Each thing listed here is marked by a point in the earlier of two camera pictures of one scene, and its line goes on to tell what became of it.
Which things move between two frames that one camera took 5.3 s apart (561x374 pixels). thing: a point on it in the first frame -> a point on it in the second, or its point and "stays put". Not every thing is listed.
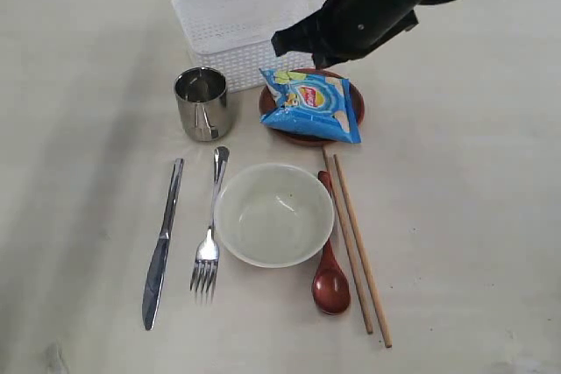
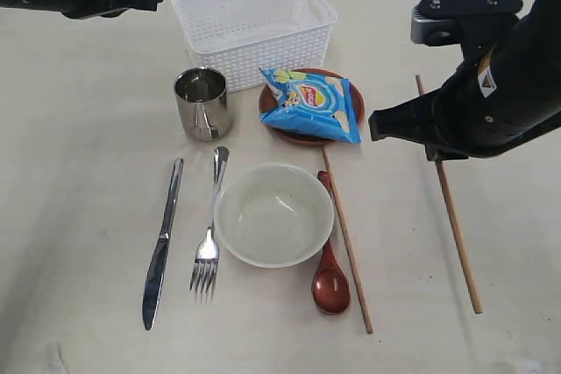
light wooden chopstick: (385, 335) -> (461, 238)
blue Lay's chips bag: (316, 105) stays put
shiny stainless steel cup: (202, 95) stays put
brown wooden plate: (269, 102) stays put
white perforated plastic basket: (230, 25) stays put
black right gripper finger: (311, 34) -> (421, 119)
